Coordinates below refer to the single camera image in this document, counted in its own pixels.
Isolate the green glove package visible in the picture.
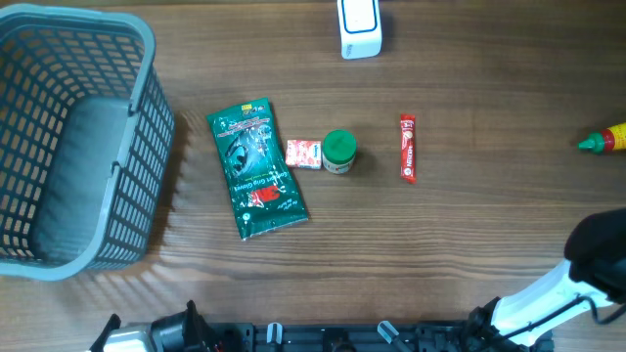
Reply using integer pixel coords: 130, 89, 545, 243
206, 98, 308, 241

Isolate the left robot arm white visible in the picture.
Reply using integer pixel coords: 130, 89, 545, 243
88, 300, 222, 352

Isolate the red sriracha bottle green cap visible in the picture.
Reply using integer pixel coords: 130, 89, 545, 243
577, 122, 626, 154

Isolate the white barcode scanner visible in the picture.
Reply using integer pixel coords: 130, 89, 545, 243
336, 0, 382, 60

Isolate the small red white box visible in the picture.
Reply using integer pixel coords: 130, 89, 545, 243
286, 140, 322, 169

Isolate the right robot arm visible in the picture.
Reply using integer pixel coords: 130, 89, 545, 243
466, 209, 625, 351

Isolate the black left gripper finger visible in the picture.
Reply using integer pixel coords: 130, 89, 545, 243
183, 300, 205, 352
88, 314, 121, 352

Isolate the green lid jar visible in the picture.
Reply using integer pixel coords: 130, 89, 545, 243
322, 129, 357, 174

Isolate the red stick sachet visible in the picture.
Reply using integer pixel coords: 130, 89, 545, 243
400, 113, 417, 184

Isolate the grey plastic basket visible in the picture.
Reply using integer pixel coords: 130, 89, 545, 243
1, 4, 175, 281

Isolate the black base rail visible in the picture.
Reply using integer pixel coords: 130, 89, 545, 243
209, 321, 555, 352

